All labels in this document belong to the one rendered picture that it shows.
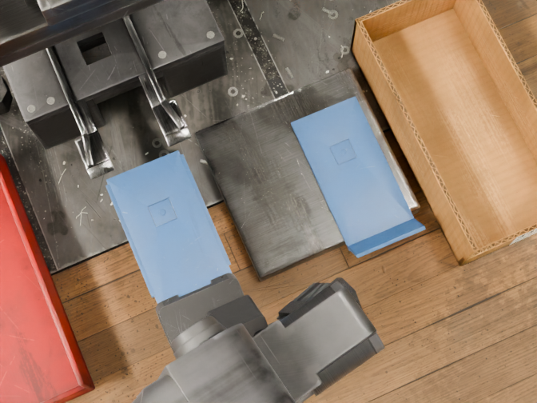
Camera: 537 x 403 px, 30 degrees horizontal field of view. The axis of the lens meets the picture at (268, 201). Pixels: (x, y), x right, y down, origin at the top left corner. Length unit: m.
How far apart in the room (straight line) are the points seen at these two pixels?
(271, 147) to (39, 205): 0.24
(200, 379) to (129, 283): 0.39
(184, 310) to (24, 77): 0.31
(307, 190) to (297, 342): 0.33
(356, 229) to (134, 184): 0.22
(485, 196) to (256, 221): 0.23
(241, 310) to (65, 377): 0.28
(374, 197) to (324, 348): 0.33
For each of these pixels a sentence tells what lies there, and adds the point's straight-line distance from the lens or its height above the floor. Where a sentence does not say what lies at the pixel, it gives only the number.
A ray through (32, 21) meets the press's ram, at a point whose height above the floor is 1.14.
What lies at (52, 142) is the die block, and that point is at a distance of 1.02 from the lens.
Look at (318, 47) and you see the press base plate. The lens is 1.04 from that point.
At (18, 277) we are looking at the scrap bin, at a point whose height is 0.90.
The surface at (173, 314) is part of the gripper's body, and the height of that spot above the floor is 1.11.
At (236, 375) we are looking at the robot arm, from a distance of 0.60.
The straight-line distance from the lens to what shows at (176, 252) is 0.89.
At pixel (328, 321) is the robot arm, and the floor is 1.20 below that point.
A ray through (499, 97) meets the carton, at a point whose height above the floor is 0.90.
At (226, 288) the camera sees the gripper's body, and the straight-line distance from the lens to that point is 0.76.
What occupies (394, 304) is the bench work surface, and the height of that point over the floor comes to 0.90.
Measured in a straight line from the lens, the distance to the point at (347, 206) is 0.97.
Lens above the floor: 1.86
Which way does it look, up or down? 75 degrees down
